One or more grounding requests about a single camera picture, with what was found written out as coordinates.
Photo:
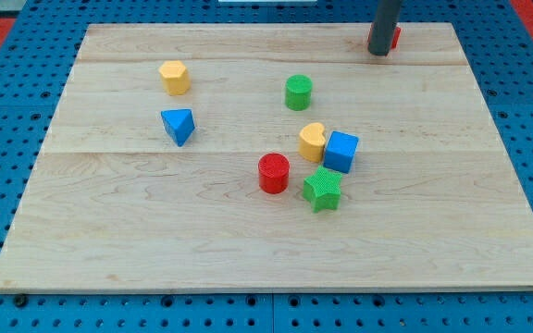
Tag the red cylinder block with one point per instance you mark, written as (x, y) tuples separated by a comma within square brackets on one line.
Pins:
[(273, 171)]

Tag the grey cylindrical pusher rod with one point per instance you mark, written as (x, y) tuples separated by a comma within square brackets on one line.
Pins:
[(383, 27)]

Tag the light wooden board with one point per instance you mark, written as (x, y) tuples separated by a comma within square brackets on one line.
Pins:
[(113, 205)]

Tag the green cylinder block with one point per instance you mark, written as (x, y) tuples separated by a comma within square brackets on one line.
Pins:
[(298, 89)]

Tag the red star block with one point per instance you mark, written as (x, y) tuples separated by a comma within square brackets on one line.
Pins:
[(395, 37)]

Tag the green star block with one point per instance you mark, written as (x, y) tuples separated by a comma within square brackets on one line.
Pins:
[(323, 189)]

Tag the blue triangle block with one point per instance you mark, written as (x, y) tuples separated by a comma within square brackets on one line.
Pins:
[(179, 124)]

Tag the blue cube block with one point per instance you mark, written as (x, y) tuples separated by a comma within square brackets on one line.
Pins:
[(340, 151)]

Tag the yellow hexagon block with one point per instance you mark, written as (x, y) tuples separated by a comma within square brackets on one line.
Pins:
[(175, 77)]

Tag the yellow heart block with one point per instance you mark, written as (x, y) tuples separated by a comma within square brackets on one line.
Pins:
[(312, 142)]

